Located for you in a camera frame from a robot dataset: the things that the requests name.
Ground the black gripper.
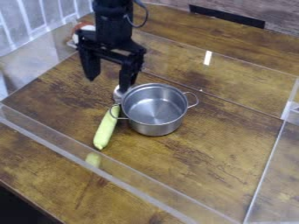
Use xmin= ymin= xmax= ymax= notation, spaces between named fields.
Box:
xmin=77 ymin=5 xmax=147 ymax=93

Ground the stainless steel pot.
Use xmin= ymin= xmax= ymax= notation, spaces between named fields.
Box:
xmin=109 ymin=83 xmax=200 ymax=137

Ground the green handled metal spoon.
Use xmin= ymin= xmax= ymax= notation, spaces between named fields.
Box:
xmin=93 ymin=84 xmax=127 ymax=151

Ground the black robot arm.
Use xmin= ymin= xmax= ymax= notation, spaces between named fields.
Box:
xmin=75 ymin=0 xmax=149 ymax=94

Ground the red white object behind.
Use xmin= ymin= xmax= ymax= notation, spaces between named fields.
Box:
xmin=73 ymin=22 xmax=97 ymax=44

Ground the black cable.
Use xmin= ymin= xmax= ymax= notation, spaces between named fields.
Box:
xmin=126 ymin=0 xmax=150 ymax=29

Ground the black wall strip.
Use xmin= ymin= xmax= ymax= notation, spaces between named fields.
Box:
xmin=190 ymin=4 xmax=266 ymax=29

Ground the clear acrylic enclosure panel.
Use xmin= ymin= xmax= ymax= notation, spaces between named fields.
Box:
xmin=0 ymin=101 xmax=299 ymax=224

